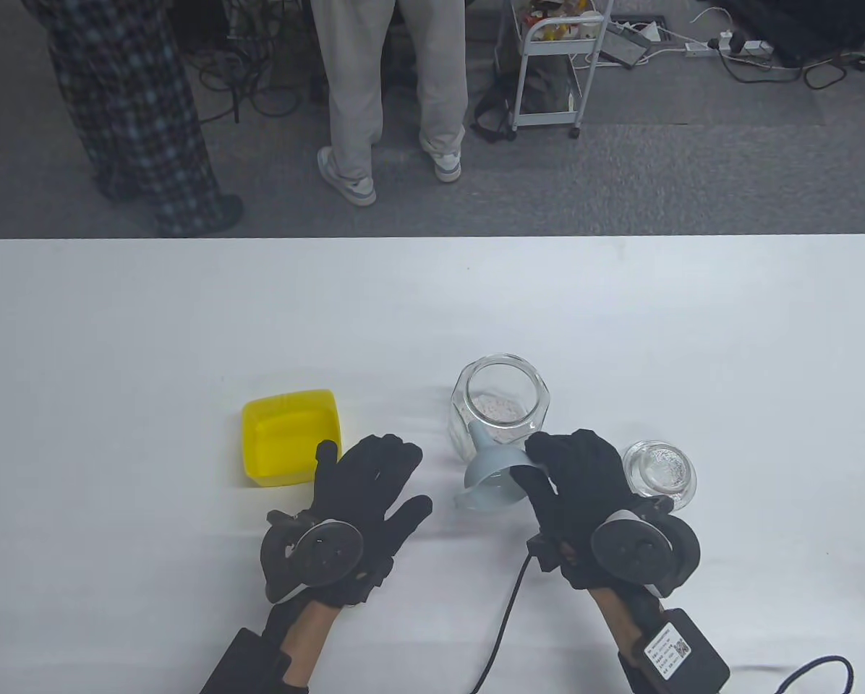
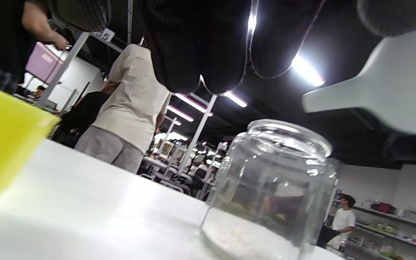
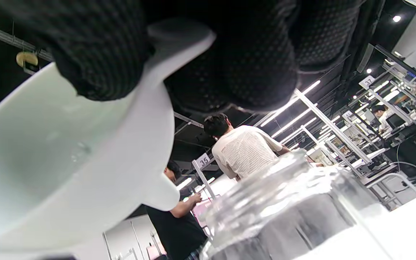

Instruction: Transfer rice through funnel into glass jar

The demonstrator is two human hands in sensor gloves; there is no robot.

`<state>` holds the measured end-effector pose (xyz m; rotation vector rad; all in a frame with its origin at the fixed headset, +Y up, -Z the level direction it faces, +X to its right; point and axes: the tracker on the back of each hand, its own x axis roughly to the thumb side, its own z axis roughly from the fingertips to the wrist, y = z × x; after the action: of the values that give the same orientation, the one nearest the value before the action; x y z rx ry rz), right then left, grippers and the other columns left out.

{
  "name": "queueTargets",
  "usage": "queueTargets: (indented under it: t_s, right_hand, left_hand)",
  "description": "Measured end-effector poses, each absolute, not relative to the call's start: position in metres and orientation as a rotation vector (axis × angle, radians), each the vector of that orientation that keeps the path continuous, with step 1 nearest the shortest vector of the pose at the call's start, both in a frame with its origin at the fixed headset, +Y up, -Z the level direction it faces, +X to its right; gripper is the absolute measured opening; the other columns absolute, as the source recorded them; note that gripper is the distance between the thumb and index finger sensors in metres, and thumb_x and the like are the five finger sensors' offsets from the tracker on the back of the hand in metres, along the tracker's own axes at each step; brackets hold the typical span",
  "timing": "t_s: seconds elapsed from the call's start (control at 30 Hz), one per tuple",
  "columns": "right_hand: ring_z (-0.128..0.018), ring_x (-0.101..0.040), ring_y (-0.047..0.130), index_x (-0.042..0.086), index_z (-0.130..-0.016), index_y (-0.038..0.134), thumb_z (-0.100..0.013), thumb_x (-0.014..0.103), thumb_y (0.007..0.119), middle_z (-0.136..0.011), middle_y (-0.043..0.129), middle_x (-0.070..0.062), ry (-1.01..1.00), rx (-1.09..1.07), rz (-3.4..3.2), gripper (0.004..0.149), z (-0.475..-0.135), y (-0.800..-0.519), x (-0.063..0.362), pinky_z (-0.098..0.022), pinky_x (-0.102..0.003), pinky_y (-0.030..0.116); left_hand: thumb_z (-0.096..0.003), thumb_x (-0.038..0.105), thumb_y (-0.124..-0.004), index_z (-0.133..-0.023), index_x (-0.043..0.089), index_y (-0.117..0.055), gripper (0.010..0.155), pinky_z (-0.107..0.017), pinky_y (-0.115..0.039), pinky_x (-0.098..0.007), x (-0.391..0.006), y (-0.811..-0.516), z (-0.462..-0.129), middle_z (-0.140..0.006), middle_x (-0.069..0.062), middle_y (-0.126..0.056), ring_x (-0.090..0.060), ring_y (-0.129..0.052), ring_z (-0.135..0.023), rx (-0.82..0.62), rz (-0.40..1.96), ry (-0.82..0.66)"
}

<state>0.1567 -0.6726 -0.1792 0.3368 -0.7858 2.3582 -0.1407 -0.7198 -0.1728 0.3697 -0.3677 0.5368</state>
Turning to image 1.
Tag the person's left hand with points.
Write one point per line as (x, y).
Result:
(375, 481)

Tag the person's right hand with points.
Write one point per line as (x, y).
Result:
(584, 484)

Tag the person's left little finger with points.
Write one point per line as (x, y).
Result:
(327, 458)

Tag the person's right thumb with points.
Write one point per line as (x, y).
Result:
(535, 497)

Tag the person's left thumb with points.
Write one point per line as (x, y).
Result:
(412, 517)

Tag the light blue plastic funnel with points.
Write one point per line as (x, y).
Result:
(490, 484)

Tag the person's right forearm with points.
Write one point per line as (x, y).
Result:
(620, 614)

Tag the person's left forearm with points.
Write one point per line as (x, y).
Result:
(308, 640)

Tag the yellow plastic container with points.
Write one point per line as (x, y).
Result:
(288, 437)

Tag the small black glove module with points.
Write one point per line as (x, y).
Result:
(543, 553)

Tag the white granules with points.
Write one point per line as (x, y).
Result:
(497, 410)

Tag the black round wrist tracker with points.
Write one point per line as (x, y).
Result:
(317, 553)
(642, 551)

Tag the clear glass jar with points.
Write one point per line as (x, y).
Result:
(497, 397)

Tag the clear glass jar lid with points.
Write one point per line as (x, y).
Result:
(660, 473)

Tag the white sneaker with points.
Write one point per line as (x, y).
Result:
(349, 181)
(443, 160)

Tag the black bag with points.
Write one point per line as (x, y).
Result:
(492, 108)

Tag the white wheeled cart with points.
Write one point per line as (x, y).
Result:
(548, 72)

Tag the white power strip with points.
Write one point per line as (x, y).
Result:
(736, 47)

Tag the black labelled wrist camera box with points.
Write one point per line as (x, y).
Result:
(682, 650)

